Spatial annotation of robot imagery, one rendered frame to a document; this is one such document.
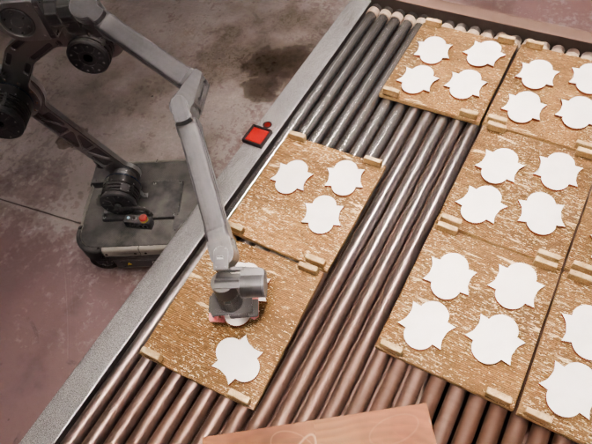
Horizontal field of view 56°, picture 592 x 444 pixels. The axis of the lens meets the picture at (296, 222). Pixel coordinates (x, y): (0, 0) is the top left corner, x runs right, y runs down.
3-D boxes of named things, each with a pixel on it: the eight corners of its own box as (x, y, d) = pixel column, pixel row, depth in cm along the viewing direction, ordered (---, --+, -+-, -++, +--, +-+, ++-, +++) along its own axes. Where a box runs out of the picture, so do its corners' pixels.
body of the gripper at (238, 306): (213, 295, 141) (206, 281, 135) (253, 292, 140) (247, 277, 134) (212, 319, 137) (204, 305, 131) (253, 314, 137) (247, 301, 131)
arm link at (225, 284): (210, 269, 130) (208, 291, 127) (240, 268, 129) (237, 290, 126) (217, 283, 136) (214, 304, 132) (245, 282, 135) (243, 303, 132)
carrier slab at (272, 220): (224, 231, 168) (222, 227, 166) (288, 136, 186) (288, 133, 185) (327, 274, 156) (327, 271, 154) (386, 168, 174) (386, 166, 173)
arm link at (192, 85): (224, 91, 145) (214, 74, 135) (192, 132, 144) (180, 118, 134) (99, 6, 153) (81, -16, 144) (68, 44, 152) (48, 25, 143)
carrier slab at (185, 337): (140, 355, 148) (138, 353, 147) (218, 235, 167) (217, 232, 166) (254, 410, 137) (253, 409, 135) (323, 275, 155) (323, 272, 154)
